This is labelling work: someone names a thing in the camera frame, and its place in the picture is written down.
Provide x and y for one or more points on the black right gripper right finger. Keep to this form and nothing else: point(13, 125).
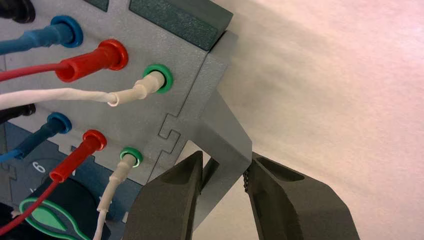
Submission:
point(291, 208)

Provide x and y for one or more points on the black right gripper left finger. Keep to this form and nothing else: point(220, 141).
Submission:
point(165, 205)

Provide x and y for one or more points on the grey and teal task box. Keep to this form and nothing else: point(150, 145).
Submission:
point(185, 73)

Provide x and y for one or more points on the dark rotary knob green pointer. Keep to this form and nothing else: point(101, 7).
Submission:
point(76, 198)

